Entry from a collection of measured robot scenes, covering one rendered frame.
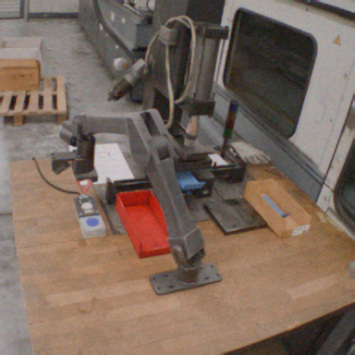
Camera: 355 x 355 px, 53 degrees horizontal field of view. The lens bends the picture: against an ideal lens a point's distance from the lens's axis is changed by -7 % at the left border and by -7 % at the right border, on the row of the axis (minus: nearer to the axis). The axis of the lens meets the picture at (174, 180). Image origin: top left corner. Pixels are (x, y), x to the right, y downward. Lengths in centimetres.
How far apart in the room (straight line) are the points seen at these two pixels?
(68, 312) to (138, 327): 18
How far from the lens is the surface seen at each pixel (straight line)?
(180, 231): 96
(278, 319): 107
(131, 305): 100
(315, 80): 171
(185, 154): 126
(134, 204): 131
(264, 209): 136
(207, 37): 114
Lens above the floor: 168
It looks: 32 degrees down
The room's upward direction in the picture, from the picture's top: 9 degrees clockwise
